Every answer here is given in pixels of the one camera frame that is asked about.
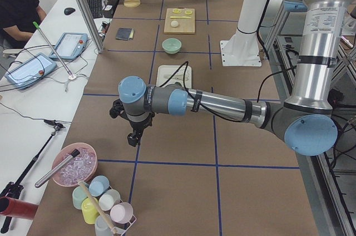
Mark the upper lemon slice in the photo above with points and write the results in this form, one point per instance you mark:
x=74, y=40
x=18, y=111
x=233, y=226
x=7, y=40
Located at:
x=176, y=10

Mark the pink cup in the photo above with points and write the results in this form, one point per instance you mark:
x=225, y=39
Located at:
x=122, y=213

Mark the person in black shirt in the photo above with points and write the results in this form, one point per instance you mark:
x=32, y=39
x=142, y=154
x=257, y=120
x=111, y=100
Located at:
x=17, y=18

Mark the white cup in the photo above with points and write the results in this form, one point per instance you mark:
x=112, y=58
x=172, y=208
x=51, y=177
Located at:
x=110, y=198

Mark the green cup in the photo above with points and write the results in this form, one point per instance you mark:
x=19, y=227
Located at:
x=78, y=196

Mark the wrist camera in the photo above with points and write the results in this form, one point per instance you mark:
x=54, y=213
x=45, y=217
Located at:
x=117, y=109

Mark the grey folded cloth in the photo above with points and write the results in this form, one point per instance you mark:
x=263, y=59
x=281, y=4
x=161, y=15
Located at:
x=124, y=34

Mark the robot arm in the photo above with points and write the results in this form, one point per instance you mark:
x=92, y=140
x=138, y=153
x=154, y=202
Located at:
x=301, y=118

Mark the black keyboard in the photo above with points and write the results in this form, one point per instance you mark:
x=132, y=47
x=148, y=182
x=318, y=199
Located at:
x=96, y=7

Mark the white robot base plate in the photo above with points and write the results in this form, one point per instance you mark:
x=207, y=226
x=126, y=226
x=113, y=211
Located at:
x=236, y=54

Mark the red cylinder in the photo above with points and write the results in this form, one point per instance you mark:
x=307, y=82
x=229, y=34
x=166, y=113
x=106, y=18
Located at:
x=18, y=208

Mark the black computer mouse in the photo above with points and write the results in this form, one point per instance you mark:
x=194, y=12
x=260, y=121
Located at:
x=68, y=11

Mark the white steamed bun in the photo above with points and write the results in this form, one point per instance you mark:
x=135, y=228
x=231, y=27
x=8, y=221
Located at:
x=174, y=24

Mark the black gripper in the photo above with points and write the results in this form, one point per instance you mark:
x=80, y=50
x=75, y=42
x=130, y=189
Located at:
x=138, y=126

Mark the pink bowl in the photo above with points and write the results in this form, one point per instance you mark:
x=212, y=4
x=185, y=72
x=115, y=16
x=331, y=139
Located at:
x=80, y=168

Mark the near blue teach pendant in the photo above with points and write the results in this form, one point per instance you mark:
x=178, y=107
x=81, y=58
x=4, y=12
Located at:
x=31, y=71

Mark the bamboo cutting board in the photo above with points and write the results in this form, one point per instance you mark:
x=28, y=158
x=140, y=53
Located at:
x=186, y=26

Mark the far blue teach pendant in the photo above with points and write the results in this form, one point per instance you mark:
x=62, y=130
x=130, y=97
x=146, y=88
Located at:
x=71, y=45

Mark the aluminium frame post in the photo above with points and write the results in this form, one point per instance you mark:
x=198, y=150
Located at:
x=89, y=21

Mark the yellow cup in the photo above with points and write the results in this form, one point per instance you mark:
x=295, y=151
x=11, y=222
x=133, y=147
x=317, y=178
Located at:
x=89, y=211

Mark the white bear-print tray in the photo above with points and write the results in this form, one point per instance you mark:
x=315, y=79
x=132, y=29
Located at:
x=170, y=69

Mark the mint green bowl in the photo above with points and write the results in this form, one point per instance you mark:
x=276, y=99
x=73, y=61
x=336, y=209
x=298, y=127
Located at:
x=171, y=45

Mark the blue teach pendant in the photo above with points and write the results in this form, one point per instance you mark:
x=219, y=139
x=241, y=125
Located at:
x=31, y=71
x=71, y=45

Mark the blue cup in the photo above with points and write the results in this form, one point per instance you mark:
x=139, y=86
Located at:
x=99, y=185

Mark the grey cup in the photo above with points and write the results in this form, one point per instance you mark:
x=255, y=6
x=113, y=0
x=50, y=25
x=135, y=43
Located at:
x=101, y=227

